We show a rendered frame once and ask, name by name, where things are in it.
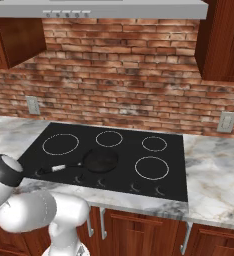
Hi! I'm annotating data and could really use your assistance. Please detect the grey cupboard handle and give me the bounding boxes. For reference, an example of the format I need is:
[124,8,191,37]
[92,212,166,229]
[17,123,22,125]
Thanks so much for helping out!
[179,220,194,256]
[86,206,96,238]
[99,207,108,241]

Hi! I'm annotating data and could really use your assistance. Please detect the dark wood cupboard door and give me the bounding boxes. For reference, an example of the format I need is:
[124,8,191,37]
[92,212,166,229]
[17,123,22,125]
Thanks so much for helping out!
[0,205,101,256]
[98,207,187,256]
[184,222,234,256]

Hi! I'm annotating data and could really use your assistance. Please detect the dark wood wall cupboard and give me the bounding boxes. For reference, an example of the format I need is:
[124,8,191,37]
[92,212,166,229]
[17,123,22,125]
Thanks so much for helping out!
[0,17,48,71]
[194,0,234,84]

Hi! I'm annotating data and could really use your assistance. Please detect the grey range hood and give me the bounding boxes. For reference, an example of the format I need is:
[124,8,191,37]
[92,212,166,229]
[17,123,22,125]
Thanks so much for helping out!
[0,0,210,20]

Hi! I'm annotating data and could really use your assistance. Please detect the black glass hob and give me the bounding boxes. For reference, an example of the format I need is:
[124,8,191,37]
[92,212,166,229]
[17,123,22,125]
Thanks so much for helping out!
[17,122,189,203]

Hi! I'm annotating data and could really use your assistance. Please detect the grey wall socket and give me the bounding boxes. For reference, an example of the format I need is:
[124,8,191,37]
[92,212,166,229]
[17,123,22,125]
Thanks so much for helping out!
[25,95,42,116]
[216,111,234,134]

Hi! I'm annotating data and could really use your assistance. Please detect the dark hob knob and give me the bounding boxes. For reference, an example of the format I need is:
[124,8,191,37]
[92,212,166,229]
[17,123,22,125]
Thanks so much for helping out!
[73,175,85,185]
[96,178,108,188]
[154,185,167,197]
[129,182,141,194]

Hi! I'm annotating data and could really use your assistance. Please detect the black frying pan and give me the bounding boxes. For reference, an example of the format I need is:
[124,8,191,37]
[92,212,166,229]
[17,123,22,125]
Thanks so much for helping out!
[35,147,120,178]

